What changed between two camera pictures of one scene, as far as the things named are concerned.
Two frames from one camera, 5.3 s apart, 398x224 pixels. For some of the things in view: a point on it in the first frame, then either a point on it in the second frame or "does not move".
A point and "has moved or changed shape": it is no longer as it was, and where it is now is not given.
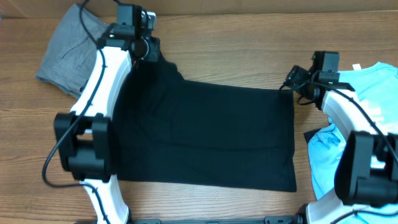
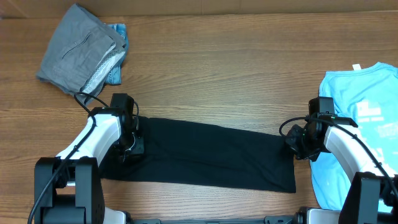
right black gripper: (296, 76) → (294, 145)
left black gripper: (154, 55) → (138, 149)
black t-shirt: (171, 129) has moved or changed shape
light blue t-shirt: (377, 85) does not move
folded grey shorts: (71, 50) does not move
